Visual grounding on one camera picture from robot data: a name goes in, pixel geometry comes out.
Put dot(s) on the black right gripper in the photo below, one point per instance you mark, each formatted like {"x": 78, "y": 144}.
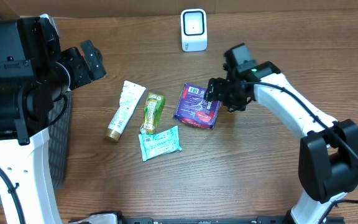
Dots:
{"x": 214, "y": 90}

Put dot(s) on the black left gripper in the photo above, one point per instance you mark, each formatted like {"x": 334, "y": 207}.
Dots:
{"x": 91, "y": 61}

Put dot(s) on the purple snack packet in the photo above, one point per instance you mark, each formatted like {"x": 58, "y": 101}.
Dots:
{"x": 194, "y": 110}

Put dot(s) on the white tube with gold cap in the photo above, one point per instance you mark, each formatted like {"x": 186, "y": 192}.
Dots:
{"x": 130, "y": 95}

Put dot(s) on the green yellow snack pouch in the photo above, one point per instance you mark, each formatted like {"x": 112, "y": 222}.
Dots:
{"x": 153, "y": 111}

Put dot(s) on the teal snack packet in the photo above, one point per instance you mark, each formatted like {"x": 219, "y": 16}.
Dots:
{"x": 153, "y": 145}

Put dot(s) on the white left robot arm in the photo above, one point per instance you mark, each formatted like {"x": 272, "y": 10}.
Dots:
{"x": 34, "y": 74}

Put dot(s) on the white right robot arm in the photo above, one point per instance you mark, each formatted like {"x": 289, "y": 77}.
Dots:
{"x": 328, "y": 155}

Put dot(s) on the white barcode scanner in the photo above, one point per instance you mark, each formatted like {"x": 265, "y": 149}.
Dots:
{"x": 194, "y": 31}

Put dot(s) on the grey plastic mesh basket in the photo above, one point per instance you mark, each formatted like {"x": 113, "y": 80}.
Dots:
{"x": 58, "y": 147}

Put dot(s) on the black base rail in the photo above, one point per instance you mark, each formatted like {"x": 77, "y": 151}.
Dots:
{"x": 117, "y": 217}

